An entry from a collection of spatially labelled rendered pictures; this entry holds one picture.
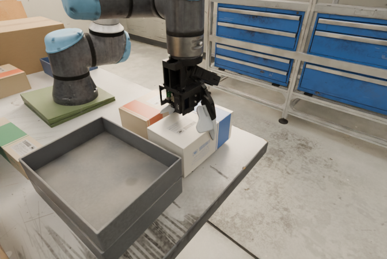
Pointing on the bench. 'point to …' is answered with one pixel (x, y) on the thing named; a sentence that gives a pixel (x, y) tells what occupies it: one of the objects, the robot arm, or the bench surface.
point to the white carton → (190, 136)
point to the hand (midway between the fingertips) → (192, 127)
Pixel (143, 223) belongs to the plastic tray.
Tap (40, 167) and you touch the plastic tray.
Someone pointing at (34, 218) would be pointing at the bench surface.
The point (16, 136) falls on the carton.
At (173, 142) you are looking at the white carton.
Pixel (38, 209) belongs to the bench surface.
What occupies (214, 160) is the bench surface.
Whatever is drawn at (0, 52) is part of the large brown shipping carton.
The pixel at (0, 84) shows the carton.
